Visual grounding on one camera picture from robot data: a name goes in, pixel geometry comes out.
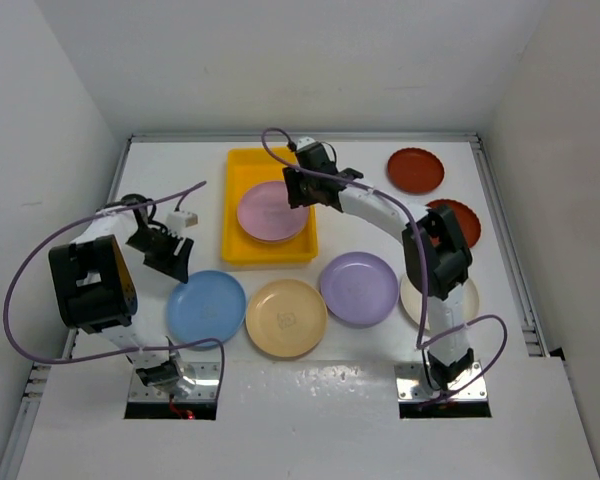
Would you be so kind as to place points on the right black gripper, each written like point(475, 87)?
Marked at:
point(298, 198)

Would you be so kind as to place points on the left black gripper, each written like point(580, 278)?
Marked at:
point(175, 266)

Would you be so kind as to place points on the blue plate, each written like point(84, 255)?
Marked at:
point(212, 304)

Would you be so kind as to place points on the pink plate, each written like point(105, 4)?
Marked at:
point(264, 213)

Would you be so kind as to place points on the lilac plate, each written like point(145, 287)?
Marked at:
point(359, 288)

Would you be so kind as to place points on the beige plate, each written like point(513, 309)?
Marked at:
point(286, 318)

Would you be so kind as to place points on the cream white plate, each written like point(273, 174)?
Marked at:
point(410, 299)

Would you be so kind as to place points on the red fluted dish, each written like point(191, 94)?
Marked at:
point(468, 220)
point(415, 171)

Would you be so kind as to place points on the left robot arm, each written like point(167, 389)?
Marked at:
point(94, 287)

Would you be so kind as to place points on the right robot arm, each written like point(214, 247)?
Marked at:
point(437, 257)

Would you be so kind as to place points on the yellow plastic bin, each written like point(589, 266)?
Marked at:
point(247, 167)

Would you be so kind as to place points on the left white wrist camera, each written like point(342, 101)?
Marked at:
point(178, 221)

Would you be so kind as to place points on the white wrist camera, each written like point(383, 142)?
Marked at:
point(304, 143)
point(178, 221)

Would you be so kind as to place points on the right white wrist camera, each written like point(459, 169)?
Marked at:
point(304, 143)

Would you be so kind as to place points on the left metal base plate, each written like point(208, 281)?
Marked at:
point(195, 382)

